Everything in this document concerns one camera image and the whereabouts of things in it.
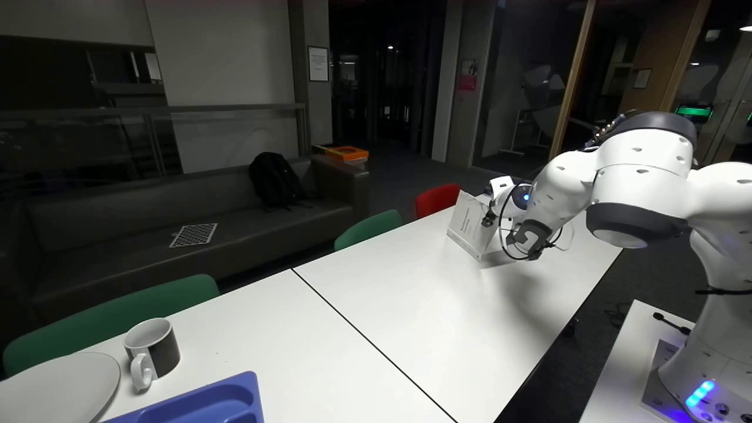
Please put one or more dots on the black dumbbell-shaped tool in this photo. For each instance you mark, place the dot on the black dumbbell-shaped tool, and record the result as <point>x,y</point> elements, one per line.
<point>661,317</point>

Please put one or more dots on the paper on sofa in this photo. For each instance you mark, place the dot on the paper on sofa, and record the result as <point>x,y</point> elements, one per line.
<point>193,236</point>

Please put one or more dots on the dark grey sofa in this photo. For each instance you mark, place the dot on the dark grey sofa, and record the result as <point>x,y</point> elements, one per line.
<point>70,251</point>

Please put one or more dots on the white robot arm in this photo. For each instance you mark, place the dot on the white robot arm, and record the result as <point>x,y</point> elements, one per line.
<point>637,183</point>

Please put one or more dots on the blue plastic tray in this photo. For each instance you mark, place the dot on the blue plastic tray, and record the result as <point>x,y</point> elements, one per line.
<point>228,400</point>

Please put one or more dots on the grey round plate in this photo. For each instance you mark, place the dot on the grey round plate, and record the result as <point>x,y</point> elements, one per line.
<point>61,391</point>

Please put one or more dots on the black and white mug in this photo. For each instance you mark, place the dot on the black and white mug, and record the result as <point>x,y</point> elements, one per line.
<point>153,351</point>

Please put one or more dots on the red chair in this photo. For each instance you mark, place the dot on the red chair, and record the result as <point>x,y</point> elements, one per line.
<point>436,198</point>

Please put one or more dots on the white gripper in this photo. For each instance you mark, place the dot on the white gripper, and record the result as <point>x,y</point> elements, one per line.
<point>507,203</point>

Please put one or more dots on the green chair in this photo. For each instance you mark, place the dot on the green chair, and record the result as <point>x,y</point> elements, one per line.
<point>105,320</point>
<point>369,229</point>

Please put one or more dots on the orange lid bin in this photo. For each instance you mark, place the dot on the orange lid bin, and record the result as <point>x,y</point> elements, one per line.
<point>341,182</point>

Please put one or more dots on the black backpack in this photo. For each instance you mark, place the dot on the black backpack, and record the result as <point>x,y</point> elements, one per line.
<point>274,178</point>

